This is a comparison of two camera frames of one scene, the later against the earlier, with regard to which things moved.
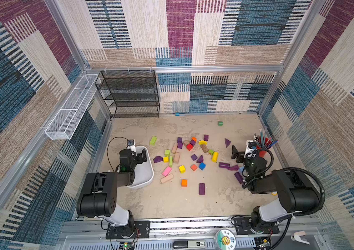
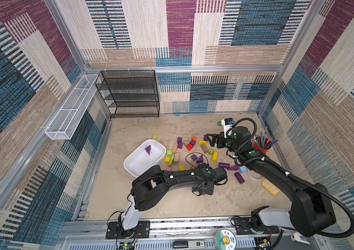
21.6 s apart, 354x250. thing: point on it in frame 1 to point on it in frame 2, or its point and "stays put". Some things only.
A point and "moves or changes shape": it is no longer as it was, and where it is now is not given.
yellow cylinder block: [214, 157] stays put
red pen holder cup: [263, 143] stays put
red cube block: [189, 147] stays put
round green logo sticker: [226, 240] stays put
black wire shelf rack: [129, 94] stays put
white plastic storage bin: [143, 172] moves or changes shape
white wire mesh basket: [63, 125] stays put
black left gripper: [140, 160] to [197, 193]
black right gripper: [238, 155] to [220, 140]
